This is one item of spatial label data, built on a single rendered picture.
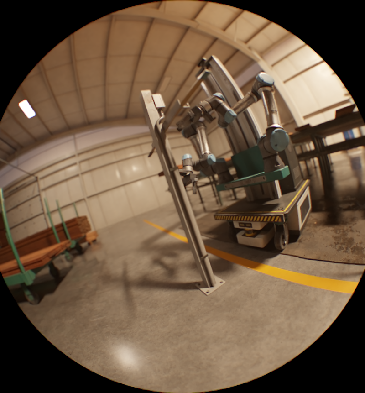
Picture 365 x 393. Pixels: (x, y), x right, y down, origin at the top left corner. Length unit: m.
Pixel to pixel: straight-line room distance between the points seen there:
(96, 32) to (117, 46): 1.25
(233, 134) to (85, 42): 6.56
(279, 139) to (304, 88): 7.56
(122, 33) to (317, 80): 8.33
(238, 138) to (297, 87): 7.31
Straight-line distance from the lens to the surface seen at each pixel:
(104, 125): 10.66
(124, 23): 6.66
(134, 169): 9.38
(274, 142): 0.82
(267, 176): 0.95
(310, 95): 8.19
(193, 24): 6.18
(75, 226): 3.06
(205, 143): 1.15
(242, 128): 1.31
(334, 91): 8.22
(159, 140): 0.76
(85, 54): 7.23
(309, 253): 1.06
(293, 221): 1.13
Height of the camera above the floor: 0.64
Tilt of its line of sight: 3 degrees down
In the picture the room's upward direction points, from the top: 19 degrees counter-clockwise
